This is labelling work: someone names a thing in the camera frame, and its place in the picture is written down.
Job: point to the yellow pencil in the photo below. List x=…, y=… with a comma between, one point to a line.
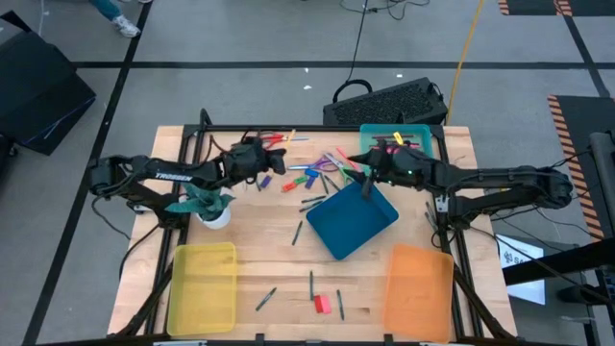
x=291, y=137

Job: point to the teal translucent plastic bin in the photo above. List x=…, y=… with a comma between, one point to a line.
x=367, y=132

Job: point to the orange eraser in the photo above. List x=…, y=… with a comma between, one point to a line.
x=288, y=187

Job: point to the black computer tower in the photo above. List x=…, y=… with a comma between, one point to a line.
x=384, y=103

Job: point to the pink eraser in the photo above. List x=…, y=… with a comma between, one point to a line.
x=327, y=303

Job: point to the green plant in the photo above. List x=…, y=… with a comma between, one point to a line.
x=216, y=222

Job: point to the red eraser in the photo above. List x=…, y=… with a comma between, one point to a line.
x=318, y=304

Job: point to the blue eraser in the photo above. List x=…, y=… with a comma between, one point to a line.
x=312, y=172
x=310, y=182
x=265, y=181

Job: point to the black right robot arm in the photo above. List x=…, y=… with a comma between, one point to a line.
x=504, y=185

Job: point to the blue and purple scissors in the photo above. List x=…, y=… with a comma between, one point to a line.
x=300, y=166

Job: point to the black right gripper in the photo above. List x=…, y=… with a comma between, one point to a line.
x=408, y=168

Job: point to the black mat hazard stripes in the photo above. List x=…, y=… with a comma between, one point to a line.
x=572, y=125

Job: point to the red scissors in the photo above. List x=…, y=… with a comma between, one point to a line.
x=295, y=139

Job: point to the orange translucent plastic bin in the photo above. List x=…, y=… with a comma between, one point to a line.
x=418, y=293

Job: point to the dark blue plastic bin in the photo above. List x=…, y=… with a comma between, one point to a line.
x=351, y=221

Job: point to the green pen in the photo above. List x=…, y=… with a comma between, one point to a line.
x=313, y=198
x=297, y=233
x=335, y=183
x=429, y=218
x=324, y=184

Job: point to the person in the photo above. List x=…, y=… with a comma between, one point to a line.
x=120, y=21

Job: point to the green eraser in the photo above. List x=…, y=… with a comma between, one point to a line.
x=302, y=180

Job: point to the brown pencil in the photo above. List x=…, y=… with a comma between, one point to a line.
x=382, y=137

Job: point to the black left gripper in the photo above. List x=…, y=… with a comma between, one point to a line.
x=247, y=161

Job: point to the black neighbouring stand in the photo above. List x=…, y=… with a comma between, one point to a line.
x=552, y=262

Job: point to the green scissors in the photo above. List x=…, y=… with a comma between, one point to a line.
x=334, y=162

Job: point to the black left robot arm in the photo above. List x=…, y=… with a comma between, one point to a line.
x=173, y=176

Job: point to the white sign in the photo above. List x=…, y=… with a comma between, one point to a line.
x=526, y=293

